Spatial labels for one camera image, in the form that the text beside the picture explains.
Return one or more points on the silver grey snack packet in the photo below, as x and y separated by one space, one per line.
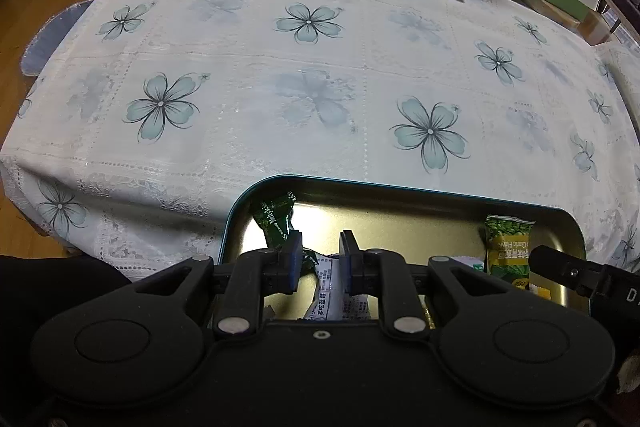
327 289

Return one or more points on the dark green snack packet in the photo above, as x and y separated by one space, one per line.
272 219

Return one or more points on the gold metal tin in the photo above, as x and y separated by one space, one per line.
400 222

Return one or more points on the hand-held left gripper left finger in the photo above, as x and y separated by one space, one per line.
292 267

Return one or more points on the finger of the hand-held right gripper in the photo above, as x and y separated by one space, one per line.
565 269

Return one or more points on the white floral chair cover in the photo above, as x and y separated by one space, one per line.
622 72

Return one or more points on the light green pea snack packet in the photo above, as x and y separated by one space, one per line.
507 252

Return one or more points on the yellow snack packet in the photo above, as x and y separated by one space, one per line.
541 292

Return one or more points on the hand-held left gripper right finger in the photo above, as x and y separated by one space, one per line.
350 264

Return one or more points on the white green patterned snack packet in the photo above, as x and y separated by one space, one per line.
467 263

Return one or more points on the white floral tablecloth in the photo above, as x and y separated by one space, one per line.
310 97

